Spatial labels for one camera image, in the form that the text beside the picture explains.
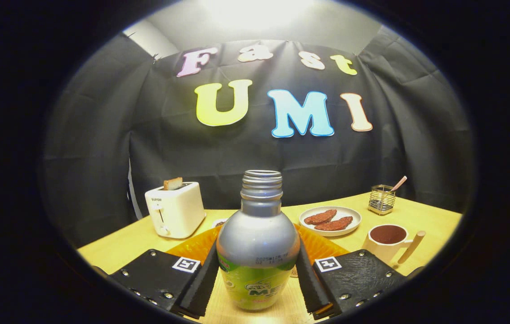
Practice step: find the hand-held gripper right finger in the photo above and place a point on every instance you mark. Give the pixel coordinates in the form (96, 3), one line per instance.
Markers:
(311, 288)

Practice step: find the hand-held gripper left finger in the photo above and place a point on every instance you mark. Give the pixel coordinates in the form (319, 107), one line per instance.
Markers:
(201, 288)

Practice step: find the silver green juice bottle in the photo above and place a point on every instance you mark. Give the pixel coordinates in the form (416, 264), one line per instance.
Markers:
(258, 243)

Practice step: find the white divided dish of beans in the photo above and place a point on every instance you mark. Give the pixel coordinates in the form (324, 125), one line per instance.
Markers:
(219, 222)

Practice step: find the brown meat slice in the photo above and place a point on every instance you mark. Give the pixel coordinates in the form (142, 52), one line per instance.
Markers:
(333, 224)
(320, 217)

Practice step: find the white toaster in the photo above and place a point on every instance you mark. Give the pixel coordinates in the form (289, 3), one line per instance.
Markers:
(178, 211)

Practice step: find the white round plate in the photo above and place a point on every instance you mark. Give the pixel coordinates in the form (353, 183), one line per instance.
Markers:
(351, 215)

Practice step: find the toast slice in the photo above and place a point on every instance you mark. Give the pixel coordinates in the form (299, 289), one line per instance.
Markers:
(173, 183)

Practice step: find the pink straw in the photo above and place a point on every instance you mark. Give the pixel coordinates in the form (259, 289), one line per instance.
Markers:
(400, 182)

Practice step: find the black backdrop cloth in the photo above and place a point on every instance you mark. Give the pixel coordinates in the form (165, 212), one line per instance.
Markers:
(169, 153)

